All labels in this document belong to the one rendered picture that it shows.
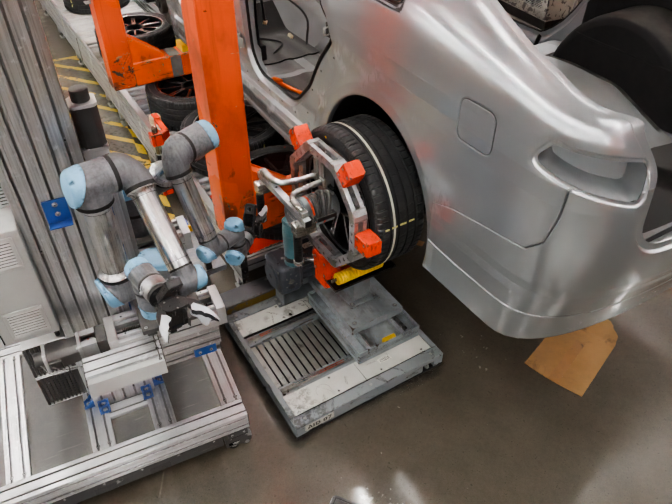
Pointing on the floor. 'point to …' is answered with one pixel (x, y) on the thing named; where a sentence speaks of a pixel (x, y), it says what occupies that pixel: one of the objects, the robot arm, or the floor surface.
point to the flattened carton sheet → (574, 356)
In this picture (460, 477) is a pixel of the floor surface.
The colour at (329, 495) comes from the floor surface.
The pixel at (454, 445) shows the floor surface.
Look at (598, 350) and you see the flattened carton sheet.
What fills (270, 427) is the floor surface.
